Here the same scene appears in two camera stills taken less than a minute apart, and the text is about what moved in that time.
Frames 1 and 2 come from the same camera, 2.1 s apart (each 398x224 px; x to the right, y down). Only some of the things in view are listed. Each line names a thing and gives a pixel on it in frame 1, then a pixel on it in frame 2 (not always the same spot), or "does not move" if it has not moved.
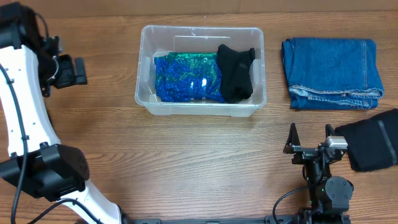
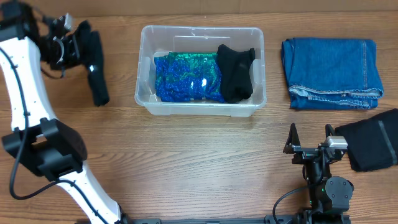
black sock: x=235 y=67 does not move
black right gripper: x=302 y=153 does not move
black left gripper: x=70 y=77 to x=74 y=52
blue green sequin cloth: x=188 y=76 does not move
